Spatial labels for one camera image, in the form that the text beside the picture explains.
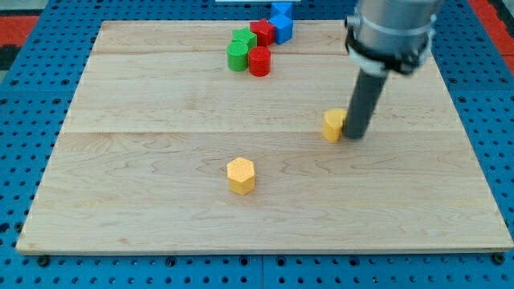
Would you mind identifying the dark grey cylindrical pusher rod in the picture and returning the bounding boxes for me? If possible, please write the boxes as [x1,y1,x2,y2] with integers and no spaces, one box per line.
[342,70,388,140]

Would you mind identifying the red star block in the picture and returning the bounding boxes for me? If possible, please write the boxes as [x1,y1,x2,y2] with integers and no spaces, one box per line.
[250,18,275,47]

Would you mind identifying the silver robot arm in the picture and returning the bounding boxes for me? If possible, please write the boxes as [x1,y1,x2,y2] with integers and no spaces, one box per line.
[342,0,443,140]

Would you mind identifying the blue block rear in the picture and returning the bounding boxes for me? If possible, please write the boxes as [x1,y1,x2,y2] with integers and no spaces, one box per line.
[271,2,293,18]

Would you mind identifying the red cylinder block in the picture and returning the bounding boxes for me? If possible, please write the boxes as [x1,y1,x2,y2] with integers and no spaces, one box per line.
[248,47,271,77]

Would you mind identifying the wooden board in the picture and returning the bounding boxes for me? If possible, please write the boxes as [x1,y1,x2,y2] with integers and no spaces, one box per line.
[16,21,513,255]

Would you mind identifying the yellow hexagon block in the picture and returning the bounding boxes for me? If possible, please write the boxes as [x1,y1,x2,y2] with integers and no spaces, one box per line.
[226,157,255,195]

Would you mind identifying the yellow heart block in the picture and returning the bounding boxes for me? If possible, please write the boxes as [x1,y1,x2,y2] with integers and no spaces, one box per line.
[321,108,347,143]

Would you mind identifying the blue cube block front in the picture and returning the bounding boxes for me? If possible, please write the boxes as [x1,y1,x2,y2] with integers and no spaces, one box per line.
[269,14,294,45]

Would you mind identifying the green cylinder block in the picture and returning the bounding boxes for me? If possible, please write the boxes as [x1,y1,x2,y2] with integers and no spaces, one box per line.
[226,41,249,71]

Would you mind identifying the green star block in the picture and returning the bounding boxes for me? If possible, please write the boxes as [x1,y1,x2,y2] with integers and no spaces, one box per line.
[232,27,258,50]

